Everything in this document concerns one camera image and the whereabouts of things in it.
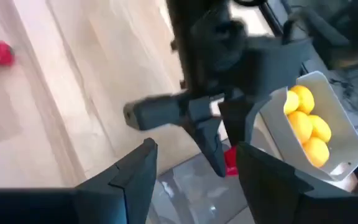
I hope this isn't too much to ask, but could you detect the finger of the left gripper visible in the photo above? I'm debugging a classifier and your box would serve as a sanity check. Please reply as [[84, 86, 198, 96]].
[[218, 98, 255, 147], [181, 96, 227, 179]]

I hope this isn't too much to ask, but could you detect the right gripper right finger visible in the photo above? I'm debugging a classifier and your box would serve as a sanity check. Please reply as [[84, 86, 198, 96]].
[[236, 141, 314, 224]]

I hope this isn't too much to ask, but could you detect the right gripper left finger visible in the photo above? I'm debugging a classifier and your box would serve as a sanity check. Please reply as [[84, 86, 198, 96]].
[[77, 138, 159, 224]]

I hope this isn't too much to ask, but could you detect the yellow lemon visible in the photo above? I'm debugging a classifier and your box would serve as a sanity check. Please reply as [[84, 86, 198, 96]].
[[302, 136, 331, 168], [308, 114, 333, 143], [290, 85, 316, 115], [287, 111, 313, 144], [283, 90, 300, 115]]

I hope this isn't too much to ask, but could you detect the transparent grey plastic basket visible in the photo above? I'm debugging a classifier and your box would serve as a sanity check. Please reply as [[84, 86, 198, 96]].
[[146, 141, 257, 224]]

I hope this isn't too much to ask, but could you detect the beige plastic basket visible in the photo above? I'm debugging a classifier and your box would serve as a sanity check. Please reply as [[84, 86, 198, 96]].
[[247, 70, 358, 183]]

